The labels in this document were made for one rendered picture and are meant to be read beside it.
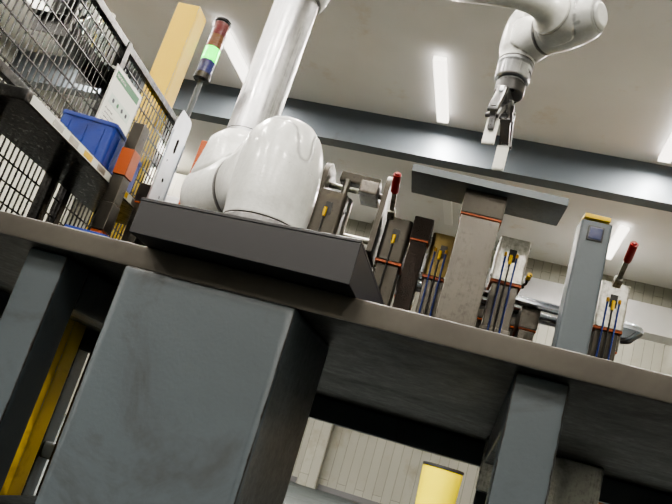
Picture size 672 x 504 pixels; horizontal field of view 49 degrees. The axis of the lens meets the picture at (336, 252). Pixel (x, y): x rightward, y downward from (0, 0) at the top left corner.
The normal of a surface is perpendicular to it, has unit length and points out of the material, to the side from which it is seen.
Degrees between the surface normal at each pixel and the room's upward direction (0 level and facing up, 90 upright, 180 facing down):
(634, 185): 90
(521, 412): 90
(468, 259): 90
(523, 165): 90
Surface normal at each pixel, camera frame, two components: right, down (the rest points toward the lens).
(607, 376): -0.16, -0.32
